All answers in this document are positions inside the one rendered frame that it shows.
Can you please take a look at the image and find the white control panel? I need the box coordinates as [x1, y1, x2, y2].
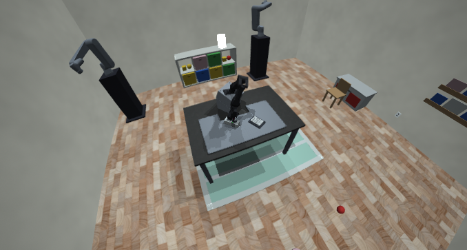
[224, 117, 240, 128]

